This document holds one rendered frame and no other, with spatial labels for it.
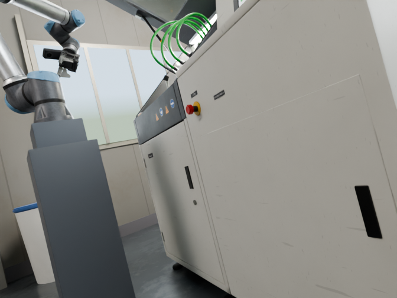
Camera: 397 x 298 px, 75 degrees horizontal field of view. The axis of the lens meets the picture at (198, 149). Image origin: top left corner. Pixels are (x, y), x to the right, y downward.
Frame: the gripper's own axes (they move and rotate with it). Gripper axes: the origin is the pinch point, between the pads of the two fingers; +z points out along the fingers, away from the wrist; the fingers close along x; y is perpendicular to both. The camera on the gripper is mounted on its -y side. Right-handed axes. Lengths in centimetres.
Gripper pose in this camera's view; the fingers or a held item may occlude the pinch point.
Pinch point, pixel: (58, 69)
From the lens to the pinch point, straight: 143.2
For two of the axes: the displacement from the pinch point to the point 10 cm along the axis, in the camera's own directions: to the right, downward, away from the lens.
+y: 8.8, 1.9, 4.4
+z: 2.1, 6.6, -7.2
